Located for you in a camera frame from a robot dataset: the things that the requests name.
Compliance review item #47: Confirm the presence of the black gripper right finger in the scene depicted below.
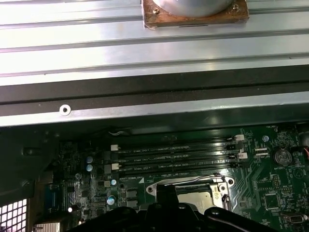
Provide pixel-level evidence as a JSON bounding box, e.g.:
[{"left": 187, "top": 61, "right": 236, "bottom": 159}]
[{"left": 168, "top": 184, "right": 275, "bottom": 232}]

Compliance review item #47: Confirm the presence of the CPU socket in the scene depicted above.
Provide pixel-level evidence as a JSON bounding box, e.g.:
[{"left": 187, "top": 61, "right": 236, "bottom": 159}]
[{"left": 144, "top": 175, "right": 236, "bottom": 213}]

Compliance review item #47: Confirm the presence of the black fan housing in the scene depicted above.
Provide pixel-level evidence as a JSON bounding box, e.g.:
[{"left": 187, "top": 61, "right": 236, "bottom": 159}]
[{"left": 0, "top": 127, "right": 61, "bottom": 211}]

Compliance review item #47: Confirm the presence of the black PC case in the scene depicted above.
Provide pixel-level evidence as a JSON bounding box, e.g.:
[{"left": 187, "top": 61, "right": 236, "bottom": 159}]
[{"left": 0, "top": 64, "right": 309, "bottom": 232}]

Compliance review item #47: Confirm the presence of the green motherboard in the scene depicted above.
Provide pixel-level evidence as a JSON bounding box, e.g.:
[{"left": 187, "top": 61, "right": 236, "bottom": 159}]
[{"left": 56, "top": 125, "right": 309, "bottom": 232}]

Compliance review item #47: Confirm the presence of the black RAM slot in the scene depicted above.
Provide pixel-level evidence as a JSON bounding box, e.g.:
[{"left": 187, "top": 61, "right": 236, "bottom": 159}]
[
  {"left": 105, "top": 142, "right": 242, "bottom": 162},
  {"left": 110, "top": 134, "right": 245, "bottom": 152},
  {"left": 111, "top": 152, "right": 247, "bottom": 172},
  {"left": 105, "top": 160, "right": 240, "bottom": 178}
]

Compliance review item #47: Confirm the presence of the metal locking lever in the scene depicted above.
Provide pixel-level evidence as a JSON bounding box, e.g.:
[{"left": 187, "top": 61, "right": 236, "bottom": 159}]
[{"left": 144, "top": 173, "right": 226, "bottom": 184}]

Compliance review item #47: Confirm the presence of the coin cell battery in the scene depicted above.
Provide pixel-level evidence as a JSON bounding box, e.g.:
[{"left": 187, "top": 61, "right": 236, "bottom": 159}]
[{"left": 273, "top": 147, "right": 294, "bottom": 168}]

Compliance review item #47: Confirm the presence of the silver CPU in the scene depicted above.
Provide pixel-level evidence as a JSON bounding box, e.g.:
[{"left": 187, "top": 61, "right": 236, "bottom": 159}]
[{"left": 175, "top": 186, "right": 217, "bottom": 212}]

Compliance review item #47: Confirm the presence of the brown base plate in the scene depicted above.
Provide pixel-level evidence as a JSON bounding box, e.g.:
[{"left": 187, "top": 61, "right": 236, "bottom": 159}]
[{"left": 140, "top": 0, "right": 250, "bottom": 30}]

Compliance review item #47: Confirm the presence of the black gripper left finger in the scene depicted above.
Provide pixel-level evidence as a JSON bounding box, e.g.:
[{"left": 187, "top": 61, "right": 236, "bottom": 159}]
[{"left": 69, "top": 183, "right": 169, "bottom": 232}]

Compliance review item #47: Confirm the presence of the internal USB port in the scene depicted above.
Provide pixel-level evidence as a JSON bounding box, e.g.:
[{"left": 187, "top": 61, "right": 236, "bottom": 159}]
[{"left": 281, "top": 213, "right": 303, "bottom": 225}]

